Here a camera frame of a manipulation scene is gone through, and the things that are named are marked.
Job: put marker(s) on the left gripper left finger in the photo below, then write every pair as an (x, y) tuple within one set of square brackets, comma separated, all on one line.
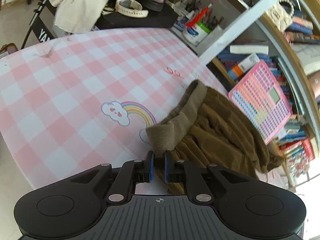
[(125, 179)]

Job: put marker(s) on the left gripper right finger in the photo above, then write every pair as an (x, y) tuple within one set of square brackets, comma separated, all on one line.
[(187, 173)]

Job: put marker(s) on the brown corduroy pants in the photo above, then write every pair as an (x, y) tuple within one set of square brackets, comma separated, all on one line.
[(206, 127)]

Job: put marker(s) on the pink checkered table mat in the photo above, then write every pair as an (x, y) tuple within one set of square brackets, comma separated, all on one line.
[(72, 103)]

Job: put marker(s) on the pink keyboard learning tablet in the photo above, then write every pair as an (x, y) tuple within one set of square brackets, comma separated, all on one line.
[(259, 96)]

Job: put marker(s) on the white pen holder jar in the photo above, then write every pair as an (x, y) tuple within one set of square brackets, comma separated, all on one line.
[(195, 34)]

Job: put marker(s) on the white leaning book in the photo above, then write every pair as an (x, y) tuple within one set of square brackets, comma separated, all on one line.
[(249, 49)]

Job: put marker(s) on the black keyboard case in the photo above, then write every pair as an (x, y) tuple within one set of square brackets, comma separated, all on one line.
[(159, 16)]

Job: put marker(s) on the white wrist watch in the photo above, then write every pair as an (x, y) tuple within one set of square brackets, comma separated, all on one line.
[(131, 8)]

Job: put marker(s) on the cream white garment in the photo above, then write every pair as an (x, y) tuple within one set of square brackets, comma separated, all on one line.
[(77, 16)]

